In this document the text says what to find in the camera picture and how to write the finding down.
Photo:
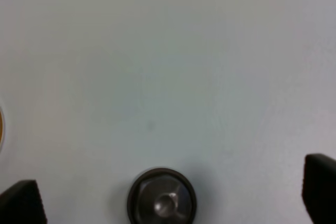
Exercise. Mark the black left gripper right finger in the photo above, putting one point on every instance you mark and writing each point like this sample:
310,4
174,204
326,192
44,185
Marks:
318,189

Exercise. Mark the white cup with brown liquid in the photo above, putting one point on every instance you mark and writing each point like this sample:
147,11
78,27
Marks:
2,128

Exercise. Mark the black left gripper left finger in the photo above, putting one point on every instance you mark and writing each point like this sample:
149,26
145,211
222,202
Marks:
22,203

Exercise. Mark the dark round capsule object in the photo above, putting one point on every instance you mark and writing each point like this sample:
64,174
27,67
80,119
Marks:
161,195

